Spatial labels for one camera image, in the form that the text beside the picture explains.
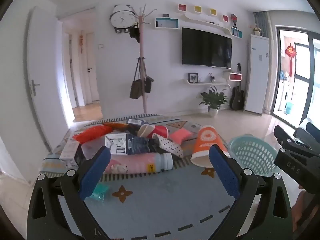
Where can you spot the red and white box shelf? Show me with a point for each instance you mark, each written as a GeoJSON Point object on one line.
{"type": "Point", "coordinates": [235, 77]}

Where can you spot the blue bucket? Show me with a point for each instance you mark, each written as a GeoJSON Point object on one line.
{"type": "Point", "coordinates": [289, 108]}

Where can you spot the blue and white carton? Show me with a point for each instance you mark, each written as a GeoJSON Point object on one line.
{"type": "Point", "coordinates": [135, 143]}

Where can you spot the panda wall clock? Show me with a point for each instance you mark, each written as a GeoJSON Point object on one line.
{"type": "Point", "coordinates": [120, 18]}

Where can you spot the low white wavy shelf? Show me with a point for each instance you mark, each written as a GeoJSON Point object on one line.
{"type": "Point", "coordinates": [207, 84]}

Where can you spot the small black bag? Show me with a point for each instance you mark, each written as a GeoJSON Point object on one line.
{"type": "Point", "coordinates": [148, 85]}

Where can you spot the framed butterfly picture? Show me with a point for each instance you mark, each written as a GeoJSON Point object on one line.
{"type": "Point", "coordinates": [193, 77]}

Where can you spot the red paper cup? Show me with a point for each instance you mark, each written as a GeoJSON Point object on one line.
{"type": "Point", "coordinates": [160, 131]}

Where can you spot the white detergent bottle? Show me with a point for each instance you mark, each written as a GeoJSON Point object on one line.
{"type": "Point", "coordinates": [287, 76]}

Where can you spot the wide blue box shelf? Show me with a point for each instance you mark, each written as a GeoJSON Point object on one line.
{"type": "Point", "coordinates": [166, 23]}

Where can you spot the teal plastic basket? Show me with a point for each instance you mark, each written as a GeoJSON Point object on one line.
{"type": "Point", "coordinates": [252, 155]}

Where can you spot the black acoustic guitar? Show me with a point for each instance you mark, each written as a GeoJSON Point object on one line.
{"type": "Point", "coordinates": [237, 98]}

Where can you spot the blue detergent bottle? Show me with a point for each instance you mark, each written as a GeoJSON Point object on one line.
{"type": "Point", "coordinates": [282, 76]}

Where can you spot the orange paper cup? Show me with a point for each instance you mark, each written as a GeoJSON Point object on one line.
{"type": "Point", "coordinates": [207, 140]}

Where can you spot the red knot decoration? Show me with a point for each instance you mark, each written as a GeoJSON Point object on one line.
{"type": "Point", "coordinates": [290, 51]}

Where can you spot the small blue box shelf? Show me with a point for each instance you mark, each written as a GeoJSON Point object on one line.
{"type": "Point", "coordinates": [236, 32]}

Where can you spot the pink coat rack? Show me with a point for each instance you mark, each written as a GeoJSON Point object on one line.
{"type": "Point", "coordinates": [142, 55]}

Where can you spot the yellow wall cube shelf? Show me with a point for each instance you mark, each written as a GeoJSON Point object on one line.
{"type": "Point", "coordinates": [197, 9]}
{"type": "Point", "coordinates": [213, 11]}

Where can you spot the small vase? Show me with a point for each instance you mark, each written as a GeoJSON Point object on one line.
{"type": "Point", "coordinates": [212, 78]}

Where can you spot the pink tissue pack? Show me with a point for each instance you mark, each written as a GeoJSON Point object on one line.
{"type": "Point", "coordinates": [178, 135]}

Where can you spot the red hanging ornament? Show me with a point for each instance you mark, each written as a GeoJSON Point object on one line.
{"type": "Point", "coordinates": [81, 41]}

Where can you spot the white room door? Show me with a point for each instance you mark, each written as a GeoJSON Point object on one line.
{"type": "Point", "coordinates": [47, 80]}

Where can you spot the translucent plastic bottle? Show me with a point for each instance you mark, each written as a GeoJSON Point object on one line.
{"type": "Point", "coordinates": [135, 162]}

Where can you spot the grey-blue curtain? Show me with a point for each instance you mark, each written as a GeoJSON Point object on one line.
{"type": "Point", "coordinates": [262, 22]}

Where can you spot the orange snack bag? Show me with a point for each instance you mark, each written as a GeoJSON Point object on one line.
{"type": "Point", "coordinates": [115, 125]}

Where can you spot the polka dot bag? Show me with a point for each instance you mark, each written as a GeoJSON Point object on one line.
{"type": "Point", "coordinates": [170, 146]}

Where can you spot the small teal packet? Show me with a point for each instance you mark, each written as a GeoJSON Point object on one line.
{"type": "Point", "coordinates": [101, 191]}

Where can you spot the brown tote bag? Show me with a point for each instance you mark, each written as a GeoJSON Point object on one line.
{"type": "Point", "coordinates": [136, 88]}

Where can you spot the clear plastic container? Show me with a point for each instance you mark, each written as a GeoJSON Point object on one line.
{"type": "Point", "coordinates": [91, 148]}

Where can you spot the potted green plant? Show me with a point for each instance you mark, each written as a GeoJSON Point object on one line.
{"type": "Point", "coordinates": [212, 100]}

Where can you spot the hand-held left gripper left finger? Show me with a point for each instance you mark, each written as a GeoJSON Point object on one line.
{"type": "Point", "coordinates": [96, 170]}

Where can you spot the white washing machine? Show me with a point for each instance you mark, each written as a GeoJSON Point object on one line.
{"type": "Point", "coordinates": [285, 95]}

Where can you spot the flower pot ornament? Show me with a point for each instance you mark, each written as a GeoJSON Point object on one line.
{"type": "Point", "coordinates": [256, 30]}

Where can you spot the patterned blue rug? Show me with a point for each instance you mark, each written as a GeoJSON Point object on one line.
{"type": "Point", "coordinates": [155, 200]}

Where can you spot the dark barcode bag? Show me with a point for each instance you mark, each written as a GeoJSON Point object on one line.
{"type": "Point", "coordinates": [136, 122]}

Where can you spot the red wall cube shelf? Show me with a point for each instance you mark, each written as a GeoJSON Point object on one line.
{"type": "Point", "coordinates": [225, 18]}
{"type": "Point", "coordinates": [182, 7]}

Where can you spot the white hallway door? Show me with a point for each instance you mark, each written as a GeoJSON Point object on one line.
{"type": "Point", "coordinates": [92, 55]}

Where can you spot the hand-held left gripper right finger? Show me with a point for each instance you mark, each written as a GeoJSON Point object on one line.
{"type": "Point", "coordinates": [225, 172]}

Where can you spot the wall-mounted television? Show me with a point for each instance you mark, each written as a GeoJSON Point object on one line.
{"type": "Point", "coordinates": [206, 47]}

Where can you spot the long white wavy shelf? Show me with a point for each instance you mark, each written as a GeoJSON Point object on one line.
{"type": "Point", "coordinates": [200, 21]}

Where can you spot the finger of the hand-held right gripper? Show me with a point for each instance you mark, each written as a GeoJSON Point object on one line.
{"type": "Point", "coordinates": [287, 136]}
{"type": "Point", "coordinates": [292, 166]}

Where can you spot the black sliding glass door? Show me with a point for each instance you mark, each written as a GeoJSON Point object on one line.
{"type": "Point", "coordinates": [310, 55]}

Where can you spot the black cap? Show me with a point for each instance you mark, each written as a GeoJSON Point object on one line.
{"type": "Point", "coordinates": [134, 33]}

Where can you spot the white flat box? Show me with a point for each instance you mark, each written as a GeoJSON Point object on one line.
{"type": "Point", "coordinates": [70, 150]}

